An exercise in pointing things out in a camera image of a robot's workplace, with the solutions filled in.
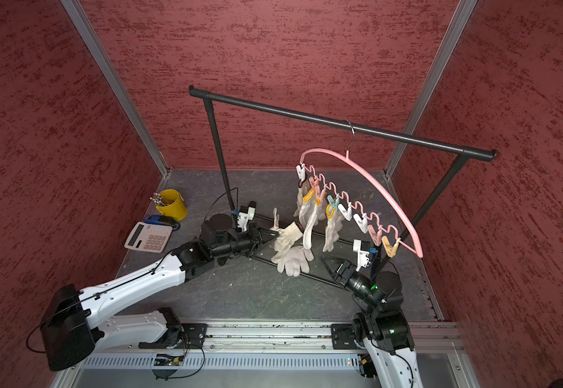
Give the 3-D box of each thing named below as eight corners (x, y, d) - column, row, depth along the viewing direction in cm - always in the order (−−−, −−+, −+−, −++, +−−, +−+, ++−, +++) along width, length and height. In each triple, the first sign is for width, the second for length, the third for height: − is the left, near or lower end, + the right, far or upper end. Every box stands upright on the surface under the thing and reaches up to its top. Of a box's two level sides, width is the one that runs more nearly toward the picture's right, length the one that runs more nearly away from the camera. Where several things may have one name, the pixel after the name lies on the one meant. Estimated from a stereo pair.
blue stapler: (147, 225, 102) (141, 219, 98) (150, 220, 104) (145, 213, 100) (178, 231, 101) (173, 224, 97) (181, 225, 103) (176, 218, 99)
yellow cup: (165, 223, 103) (153, 207, 94) (172, 205, 110) (161, 189, 100) (183, 223, 104) (173, 207, 94) (189, 206, 110) (180, 189, 100)
